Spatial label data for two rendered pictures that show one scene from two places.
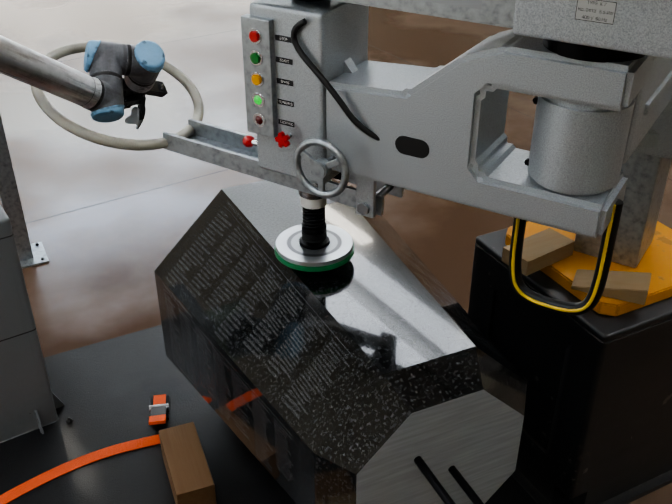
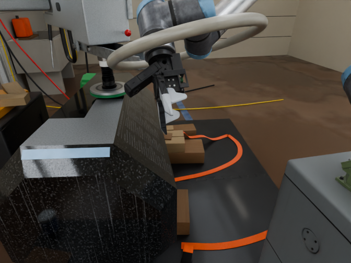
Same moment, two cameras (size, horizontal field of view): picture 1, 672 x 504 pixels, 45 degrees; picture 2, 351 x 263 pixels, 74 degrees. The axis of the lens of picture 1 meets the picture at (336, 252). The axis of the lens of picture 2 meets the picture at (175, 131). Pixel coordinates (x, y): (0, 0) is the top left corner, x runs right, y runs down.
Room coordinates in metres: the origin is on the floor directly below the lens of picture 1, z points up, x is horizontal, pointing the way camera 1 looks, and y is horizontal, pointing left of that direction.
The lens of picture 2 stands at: (2.97, 0.88, 1.36)
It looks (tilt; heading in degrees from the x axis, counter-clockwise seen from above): 29 degrees down; 201
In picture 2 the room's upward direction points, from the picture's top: straight up
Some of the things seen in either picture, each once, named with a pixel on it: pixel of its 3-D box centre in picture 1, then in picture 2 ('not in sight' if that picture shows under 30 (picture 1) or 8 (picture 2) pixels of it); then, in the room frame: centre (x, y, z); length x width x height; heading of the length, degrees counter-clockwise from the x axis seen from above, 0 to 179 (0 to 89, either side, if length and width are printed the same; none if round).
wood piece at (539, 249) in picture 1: (538, 251); (10, 99); (2.05, -0.60, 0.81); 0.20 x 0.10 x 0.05; 125
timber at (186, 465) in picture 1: (187, 469); (179, 210); (1.88, 0.49, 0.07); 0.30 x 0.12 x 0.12; 21
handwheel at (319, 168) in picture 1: (328, 162); not in sight; (1.74, 0.02, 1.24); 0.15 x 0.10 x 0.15; 59
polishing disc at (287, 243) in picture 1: (314, 243); (109, 87); (1.91, 0.06, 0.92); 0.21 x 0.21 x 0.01
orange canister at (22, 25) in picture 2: not in sight; (23, 26); (0.11, -2.78, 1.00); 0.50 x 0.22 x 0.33; 33
